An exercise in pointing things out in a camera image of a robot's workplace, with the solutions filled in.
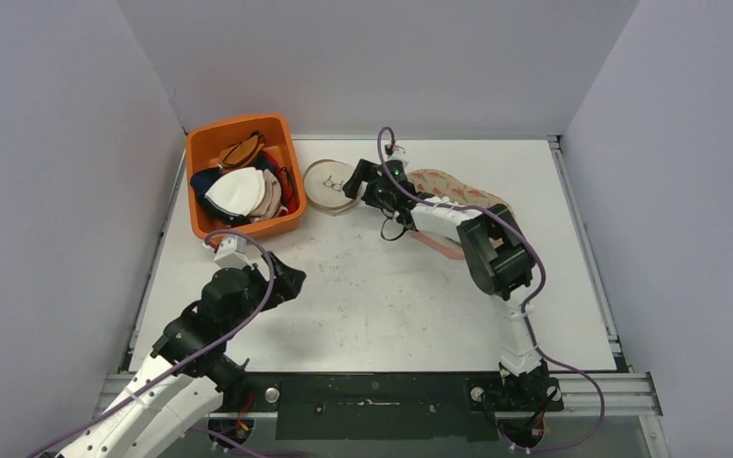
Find navy blue garment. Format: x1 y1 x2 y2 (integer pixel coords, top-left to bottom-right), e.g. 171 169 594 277
190 158 267 227

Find orange plastic bin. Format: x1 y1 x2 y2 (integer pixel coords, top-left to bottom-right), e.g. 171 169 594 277
184 113 308 239

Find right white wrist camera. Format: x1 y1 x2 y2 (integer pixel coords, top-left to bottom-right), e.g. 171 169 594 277
385 143 408 167

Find red garment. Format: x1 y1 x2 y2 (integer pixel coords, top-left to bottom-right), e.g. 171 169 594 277
260 152 299 215

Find beige bra in bin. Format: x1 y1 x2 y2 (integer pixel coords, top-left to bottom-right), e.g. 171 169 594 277
248 170 283 222

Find carrot print bra case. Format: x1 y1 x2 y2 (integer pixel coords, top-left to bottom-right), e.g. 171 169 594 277
407 169 512 260

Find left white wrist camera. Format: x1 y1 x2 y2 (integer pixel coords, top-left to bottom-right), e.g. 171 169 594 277
214 235 250 269

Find orange bra black straps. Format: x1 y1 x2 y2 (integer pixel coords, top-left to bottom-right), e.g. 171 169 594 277
216 131 268 171

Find purple cable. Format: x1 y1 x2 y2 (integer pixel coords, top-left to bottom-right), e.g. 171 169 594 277
28 229 278 458
376 126 607 454

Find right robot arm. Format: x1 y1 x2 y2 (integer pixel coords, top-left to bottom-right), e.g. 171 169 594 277
335 159 541 409

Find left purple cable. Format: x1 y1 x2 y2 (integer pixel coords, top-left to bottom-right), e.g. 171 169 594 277
28 229 278 458

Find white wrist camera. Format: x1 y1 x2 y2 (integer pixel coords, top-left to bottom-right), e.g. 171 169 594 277
214 235 250 269
385 143 408 167

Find white mesh laundry bag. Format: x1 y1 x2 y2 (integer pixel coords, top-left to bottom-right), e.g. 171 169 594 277
303 159 360 216

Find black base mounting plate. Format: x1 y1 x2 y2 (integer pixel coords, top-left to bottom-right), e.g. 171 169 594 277
208 371 564 442

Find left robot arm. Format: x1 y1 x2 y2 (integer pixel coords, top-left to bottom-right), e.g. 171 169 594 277
58 252 306 457

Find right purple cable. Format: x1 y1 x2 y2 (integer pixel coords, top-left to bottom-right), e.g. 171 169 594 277
376 126 607 454

